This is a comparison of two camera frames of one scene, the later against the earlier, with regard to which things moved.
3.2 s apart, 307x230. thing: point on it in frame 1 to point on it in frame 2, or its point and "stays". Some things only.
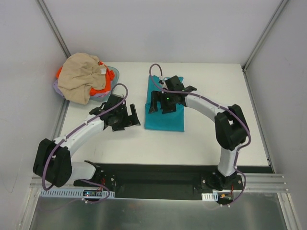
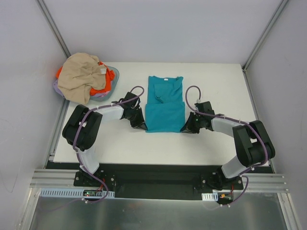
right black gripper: [160, 103] to [192, 122]
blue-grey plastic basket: [98, 97] stays
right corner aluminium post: [263, 36] stays
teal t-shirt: [173, 121] stays
